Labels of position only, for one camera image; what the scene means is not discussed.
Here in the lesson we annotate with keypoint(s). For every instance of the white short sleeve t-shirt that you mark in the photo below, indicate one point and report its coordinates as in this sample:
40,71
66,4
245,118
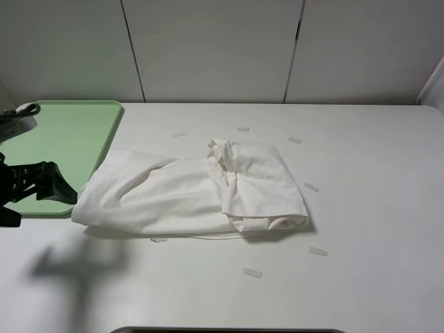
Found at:
240,189

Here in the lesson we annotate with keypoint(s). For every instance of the clear tape strip bottom centre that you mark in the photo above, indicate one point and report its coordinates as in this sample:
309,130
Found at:
252,273

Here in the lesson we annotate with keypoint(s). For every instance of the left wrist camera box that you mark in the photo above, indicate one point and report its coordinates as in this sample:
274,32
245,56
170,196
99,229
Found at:
15,127

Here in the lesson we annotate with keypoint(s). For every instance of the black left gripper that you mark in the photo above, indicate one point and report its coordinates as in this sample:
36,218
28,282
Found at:
21,181

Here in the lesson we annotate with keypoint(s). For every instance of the clear tape strip right middle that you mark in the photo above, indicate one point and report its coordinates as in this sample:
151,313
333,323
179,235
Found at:
311,187

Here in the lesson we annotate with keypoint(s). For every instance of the light green plastic tray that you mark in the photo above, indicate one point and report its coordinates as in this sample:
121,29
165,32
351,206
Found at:
73,134

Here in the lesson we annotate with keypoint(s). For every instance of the clear tape strip lower right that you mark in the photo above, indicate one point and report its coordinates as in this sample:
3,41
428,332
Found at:
318,251

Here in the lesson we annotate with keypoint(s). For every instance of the clear tape strip top right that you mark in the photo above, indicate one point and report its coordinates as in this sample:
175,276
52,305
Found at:
294,140

